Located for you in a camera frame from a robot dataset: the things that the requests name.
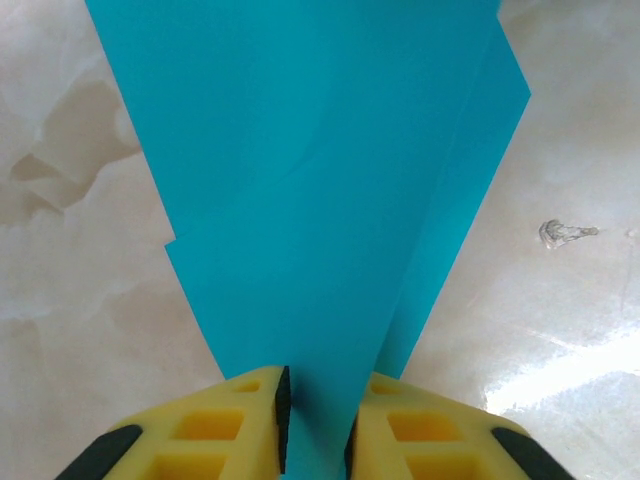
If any teal square paper sheet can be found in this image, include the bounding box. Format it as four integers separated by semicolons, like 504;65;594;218
83;0;533;480

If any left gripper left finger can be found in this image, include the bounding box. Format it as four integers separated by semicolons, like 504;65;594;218
57;364;292;480

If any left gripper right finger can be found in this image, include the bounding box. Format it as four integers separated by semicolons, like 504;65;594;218
344;372;574;480

